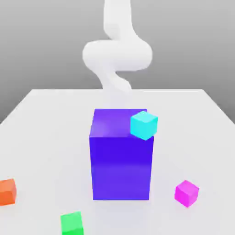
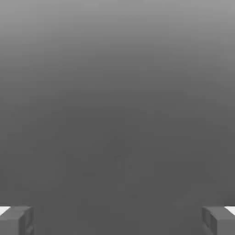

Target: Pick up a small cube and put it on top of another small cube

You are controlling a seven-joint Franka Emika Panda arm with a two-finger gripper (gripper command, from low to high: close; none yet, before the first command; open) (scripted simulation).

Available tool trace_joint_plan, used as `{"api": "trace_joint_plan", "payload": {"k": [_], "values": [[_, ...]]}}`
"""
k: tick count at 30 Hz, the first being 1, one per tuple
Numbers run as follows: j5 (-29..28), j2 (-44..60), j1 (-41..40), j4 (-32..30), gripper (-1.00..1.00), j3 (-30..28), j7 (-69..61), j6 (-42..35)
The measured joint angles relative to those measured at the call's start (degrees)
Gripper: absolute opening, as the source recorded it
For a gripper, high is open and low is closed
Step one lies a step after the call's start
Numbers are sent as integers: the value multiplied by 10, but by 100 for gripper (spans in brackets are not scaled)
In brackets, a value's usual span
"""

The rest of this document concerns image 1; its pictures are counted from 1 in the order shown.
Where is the small cyan cube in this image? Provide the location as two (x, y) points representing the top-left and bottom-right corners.
(130, 110), (159, 141)

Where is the small magenta cube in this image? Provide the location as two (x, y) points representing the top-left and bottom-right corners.
(174, 179), (200, 208)

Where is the small green cube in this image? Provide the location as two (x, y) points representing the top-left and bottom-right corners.
(60, 211), (84, 235)

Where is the small orange cube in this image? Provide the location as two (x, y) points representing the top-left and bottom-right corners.
(0, 178), (17, 207)

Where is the large purple box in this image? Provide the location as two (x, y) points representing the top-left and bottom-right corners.
(89, 108), (154, 201)

